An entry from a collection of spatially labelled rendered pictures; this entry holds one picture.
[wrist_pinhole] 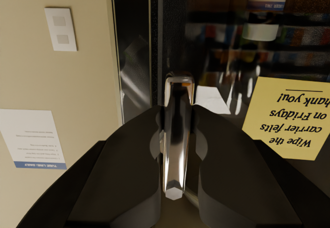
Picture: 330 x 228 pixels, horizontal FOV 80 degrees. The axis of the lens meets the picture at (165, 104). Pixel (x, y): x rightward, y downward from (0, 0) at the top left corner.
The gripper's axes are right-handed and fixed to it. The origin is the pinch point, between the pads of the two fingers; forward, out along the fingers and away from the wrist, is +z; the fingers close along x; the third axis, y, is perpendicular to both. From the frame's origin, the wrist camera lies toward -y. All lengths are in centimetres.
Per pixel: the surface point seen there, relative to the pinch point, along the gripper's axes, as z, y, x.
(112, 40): 4.6, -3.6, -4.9
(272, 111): 3.4, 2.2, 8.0
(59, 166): 47, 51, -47
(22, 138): 47, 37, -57
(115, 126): 47, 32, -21
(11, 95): 47, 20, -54
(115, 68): 4.6, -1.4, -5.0
